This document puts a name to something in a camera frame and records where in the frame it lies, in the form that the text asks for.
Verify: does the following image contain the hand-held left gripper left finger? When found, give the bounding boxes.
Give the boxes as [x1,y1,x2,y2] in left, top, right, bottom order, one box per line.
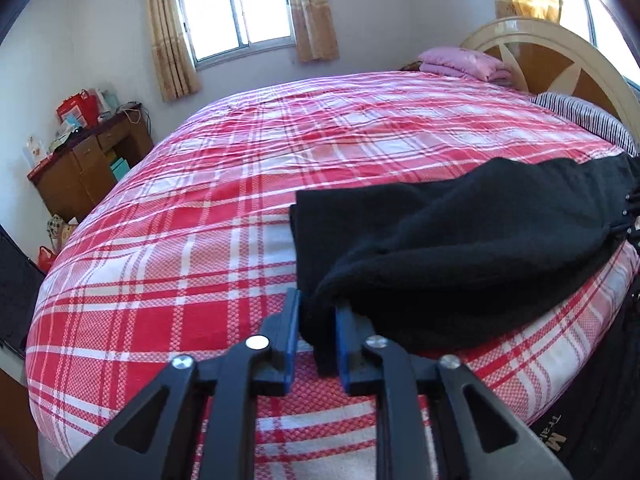
[55,287,302,480]

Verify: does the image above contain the floral shopping bag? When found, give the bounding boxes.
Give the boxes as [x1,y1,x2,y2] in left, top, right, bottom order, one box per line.
[47,215,78,253]

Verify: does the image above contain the cream and wood headboard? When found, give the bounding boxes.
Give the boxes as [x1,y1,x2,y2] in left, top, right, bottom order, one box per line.
[460,17,640,133]

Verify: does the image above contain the white printed bag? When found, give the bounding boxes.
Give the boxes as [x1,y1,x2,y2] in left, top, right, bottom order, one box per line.
[27,135,51,168]

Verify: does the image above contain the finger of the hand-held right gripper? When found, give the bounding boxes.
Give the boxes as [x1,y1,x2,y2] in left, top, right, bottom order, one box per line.
[607,192,640,252]

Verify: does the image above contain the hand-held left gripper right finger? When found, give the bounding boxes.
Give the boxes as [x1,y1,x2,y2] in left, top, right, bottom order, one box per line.
[335,305,572,480]

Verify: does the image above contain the red plaid bed blanket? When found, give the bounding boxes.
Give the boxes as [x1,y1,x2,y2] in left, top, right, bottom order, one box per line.
[25,71,640,480]

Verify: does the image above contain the black television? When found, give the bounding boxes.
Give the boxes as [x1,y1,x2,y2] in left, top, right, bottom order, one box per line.
[0,225,47,358]

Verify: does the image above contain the black pants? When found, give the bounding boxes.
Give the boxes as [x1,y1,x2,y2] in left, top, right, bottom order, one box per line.
[290,152,640,378]

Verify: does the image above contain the folded pink quilt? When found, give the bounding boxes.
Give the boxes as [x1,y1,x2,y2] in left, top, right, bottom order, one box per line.
[419,47,516,86]

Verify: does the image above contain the black printed clothing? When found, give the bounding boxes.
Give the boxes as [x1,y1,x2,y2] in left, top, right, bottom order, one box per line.
[527,260,640,480]

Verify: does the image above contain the large bright window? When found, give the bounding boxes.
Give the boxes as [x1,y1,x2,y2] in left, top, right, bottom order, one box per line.
[555,0,640,68]

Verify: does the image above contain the sliding window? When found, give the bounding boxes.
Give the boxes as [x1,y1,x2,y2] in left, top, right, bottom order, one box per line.
[175,0,296,71]

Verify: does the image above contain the wooden desk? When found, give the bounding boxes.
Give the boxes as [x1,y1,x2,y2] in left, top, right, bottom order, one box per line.
[27,110,155,223]

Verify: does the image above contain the striped pillow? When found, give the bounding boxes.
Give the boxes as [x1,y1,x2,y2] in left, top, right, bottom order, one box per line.
[531,92,639,156]

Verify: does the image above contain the red gift bag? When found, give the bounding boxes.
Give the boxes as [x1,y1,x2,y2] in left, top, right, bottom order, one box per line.
[56,89,100,128]

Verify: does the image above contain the beige patterned curtain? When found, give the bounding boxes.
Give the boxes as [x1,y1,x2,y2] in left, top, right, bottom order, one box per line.
[285,0,341,63]
[144,0,202,103]

